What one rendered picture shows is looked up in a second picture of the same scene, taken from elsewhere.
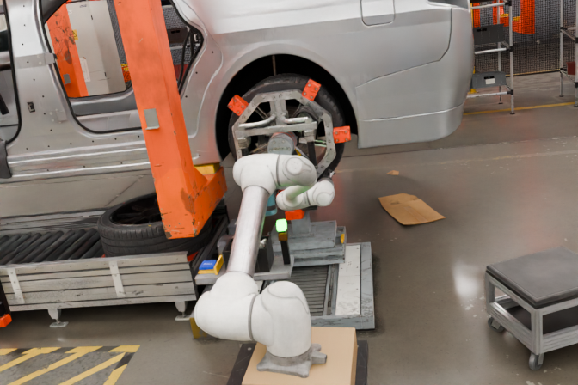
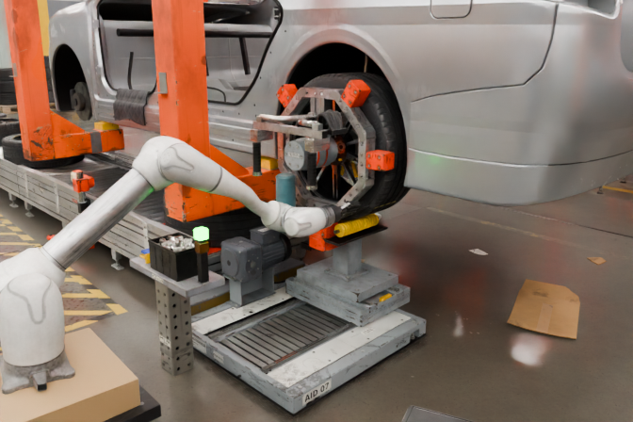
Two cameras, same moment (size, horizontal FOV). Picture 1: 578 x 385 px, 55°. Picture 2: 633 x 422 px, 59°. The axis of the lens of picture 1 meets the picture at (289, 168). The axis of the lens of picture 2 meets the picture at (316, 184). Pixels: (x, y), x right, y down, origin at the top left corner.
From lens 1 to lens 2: 169 cm
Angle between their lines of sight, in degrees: 34
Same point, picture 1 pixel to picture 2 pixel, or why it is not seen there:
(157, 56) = (170, 15)
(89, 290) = (131, 243)
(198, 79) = (271, 60)
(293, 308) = (11, 307)
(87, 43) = not seen: hidden behind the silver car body
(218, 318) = not seen: outside the picture
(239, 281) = (27, 258)
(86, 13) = not seen: hidden behind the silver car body
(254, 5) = not seen: outside the picture
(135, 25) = not seen: outside the picture
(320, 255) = (338, 305)
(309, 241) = (334, 284)
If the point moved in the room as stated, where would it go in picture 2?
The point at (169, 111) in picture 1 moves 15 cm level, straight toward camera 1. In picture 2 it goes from (174, 78) to (151, 80)
